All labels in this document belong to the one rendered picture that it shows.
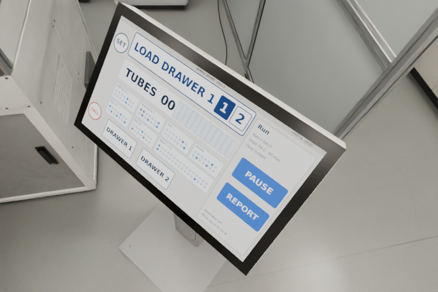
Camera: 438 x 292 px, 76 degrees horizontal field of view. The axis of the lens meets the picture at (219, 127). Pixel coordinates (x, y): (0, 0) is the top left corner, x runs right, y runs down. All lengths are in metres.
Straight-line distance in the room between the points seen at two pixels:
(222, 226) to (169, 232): 1.00
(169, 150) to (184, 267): 1.02
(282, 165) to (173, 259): 1.12
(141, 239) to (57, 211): 0.48
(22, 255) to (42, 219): 0.18
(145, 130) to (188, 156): 0.11
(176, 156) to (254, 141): 0.17
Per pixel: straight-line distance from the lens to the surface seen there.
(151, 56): 0.60
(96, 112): 0.70
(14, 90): 1.00
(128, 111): 0.64
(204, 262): 1.54
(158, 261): 1.55
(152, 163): 0.62
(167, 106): 0.57
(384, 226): 1.96
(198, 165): 0.56
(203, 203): 0.58
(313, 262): 1.71
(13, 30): 1.04
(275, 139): 0.49
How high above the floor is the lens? 1.57
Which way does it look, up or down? 57 degrees down
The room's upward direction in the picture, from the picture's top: 10 degrees clockwise
